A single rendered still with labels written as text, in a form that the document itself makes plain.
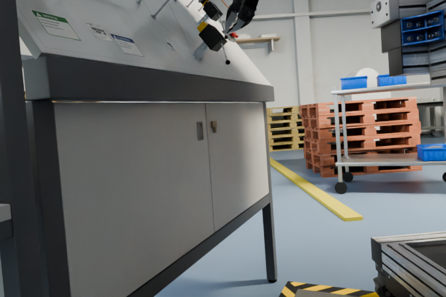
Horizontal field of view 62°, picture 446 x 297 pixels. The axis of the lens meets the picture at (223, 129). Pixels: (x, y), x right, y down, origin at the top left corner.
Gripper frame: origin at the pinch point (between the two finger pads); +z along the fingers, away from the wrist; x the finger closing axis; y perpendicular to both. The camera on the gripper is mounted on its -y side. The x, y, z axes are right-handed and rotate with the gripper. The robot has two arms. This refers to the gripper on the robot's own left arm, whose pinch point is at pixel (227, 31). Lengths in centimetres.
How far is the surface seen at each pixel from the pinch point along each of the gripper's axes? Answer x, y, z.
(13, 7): 46, -73, -28
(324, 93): -393, 516, 301
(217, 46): 7.6, -27.4, -9.3
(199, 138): 1.4, -45.1, 9.9
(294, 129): -317, 385, 326
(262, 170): -40, -21, 37
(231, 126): -12.6, -27.9, 16.1
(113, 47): 33, -55, -15
